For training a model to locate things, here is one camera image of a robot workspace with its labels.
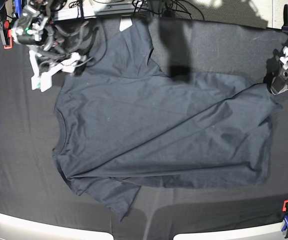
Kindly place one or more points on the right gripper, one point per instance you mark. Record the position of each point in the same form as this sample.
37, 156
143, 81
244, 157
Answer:
47, 51

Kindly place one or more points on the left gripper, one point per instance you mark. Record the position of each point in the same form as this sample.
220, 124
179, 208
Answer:
279, 83

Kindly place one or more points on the dark grey t-shirt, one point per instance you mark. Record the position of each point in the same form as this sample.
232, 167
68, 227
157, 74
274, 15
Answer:
124, 124

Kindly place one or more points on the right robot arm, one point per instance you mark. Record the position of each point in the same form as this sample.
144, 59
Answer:
29, 29

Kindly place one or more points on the red black clamp left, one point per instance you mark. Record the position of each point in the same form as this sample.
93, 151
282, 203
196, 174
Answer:
6, 34

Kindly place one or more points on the blue bar clamp left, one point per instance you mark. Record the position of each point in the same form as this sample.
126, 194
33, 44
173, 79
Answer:
17, 8

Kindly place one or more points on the black table cloth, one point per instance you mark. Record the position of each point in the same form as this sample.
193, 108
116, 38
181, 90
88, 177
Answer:
32, 188

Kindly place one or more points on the red blue clamp front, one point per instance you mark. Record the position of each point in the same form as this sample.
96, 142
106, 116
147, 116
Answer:
285, 218

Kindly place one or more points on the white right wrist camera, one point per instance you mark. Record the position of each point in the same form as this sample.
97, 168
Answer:
42, 82

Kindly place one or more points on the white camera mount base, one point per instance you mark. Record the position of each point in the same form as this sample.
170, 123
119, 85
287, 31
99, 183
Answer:
125, 22

